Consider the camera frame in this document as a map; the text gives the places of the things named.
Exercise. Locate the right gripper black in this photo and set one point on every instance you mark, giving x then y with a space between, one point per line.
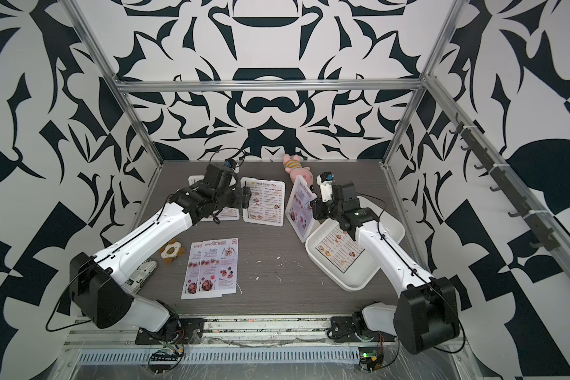
317 206

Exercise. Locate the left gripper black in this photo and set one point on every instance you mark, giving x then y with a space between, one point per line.
242 197

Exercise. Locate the pink special menu sheet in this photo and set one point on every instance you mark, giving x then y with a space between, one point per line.
218 270

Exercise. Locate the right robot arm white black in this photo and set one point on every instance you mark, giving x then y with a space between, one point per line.
426 314

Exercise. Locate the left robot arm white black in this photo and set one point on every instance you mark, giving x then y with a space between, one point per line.
97 280

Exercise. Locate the white plastic tray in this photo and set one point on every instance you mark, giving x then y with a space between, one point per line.
357 276

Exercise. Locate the brown white plush toy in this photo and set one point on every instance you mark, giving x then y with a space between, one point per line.
171 251

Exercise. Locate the pink striped plush toy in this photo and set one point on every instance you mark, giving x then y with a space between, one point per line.
293 167

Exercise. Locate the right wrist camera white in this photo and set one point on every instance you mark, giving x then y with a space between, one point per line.
325 183

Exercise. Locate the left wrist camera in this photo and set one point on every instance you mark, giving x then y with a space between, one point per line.
231 163

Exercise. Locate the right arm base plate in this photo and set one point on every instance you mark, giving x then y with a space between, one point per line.
349 329

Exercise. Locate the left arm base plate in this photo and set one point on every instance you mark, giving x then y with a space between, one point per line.
185 331

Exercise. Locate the right circuit board with wires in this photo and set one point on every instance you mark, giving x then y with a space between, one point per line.
372 358

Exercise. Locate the circuit board with wires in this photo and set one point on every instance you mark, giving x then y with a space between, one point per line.
372 358
167 358

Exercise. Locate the left circuit board with wires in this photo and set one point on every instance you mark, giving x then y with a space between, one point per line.
167 358

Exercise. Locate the wall hook rail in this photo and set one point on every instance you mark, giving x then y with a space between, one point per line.
507 183

